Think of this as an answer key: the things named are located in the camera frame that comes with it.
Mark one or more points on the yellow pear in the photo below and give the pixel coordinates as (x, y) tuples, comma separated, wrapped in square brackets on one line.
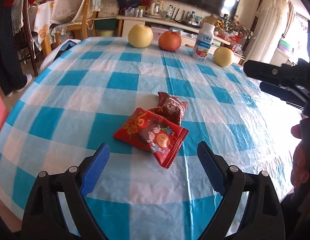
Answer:
[(223, 56), (140, 35)]

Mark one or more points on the person's right forearm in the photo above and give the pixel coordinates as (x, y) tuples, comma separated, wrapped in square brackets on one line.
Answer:
[(300, 215)]

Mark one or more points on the cream chair cover cloth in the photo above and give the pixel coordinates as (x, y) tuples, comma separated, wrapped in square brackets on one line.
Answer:
[(67, 2)]

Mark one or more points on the artificial flower bouquet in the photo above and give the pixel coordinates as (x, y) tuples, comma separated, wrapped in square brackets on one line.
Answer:
[(237, 27)]

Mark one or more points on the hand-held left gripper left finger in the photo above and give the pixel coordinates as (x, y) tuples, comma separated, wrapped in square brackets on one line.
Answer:
[(94, 170)]

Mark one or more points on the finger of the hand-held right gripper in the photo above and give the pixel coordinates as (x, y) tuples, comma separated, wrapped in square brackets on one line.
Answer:
[(267, 71), (280, 92)]

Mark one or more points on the light wooden chair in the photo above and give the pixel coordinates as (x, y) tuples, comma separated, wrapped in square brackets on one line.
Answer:
[(87, 22)]

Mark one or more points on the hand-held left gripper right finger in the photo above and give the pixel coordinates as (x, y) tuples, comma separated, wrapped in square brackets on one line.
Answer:
[(211, 170)]

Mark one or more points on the blue white checked tablecloth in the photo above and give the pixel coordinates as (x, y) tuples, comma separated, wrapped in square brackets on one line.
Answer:
[(69, 105)]

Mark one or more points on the white low cabinet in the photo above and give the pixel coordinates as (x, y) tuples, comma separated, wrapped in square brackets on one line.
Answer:
[(185, 30)]

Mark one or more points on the red cartoon candy packet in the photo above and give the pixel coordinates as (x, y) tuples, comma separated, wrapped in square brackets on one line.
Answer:
[(150, 135)]

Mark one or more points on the dark red candy packet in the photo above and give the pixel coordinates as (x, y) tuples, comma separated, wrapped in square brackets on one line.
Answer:
[(172, 105)]

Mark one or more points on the person's right hand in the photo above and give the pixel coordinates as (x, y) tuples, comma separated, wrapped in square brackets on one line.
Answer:
[(300, 165)]

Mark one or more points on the glass kettle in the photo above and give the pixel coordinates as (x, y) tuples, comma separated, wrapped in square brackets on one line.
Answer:
[(155, 8)]

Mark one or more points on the red apple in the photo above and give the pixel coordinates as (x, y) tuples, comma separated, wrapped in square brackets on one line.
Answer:
[(170, 40)]

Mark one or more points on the cream curtain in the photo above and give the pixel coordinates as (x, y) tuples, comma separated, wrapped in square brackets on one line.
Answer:
[(267, 25)]

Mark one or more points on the yellow green bucket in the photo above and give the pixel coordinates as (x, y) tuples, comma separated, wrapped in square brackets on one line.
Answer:
[(104, 33)]

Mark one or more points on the clear water bottle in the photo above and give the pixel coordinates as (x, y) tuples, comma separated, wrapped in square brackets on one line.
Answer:
[(169, 12)]

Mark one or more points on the orange print white cloth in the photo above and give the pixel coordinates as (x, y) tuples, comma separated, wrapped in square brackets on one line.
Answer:
[(43, 25)]

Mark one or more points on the stacked plastic basins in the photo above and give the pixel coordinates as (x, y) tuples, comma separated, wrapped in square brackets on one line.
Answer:
[(285, 46)]

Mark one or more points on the white blue yogurt drink bottle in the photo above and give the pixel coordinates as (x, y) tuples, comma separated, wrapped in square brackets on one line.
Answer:
[(203, 45)]

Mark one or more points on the white and blue bag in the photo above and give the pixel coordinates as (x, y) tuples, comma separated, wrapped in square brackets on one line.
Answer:
[(62, 48)]

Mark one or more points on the gold ornament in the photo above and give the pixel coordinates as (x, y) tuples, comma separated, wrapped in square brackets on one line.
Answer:
[(208, 20)]

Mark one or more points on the dark wooden chair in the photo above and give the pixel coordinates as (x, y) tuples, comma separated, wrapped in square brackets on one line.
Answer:
[(26, 45)]

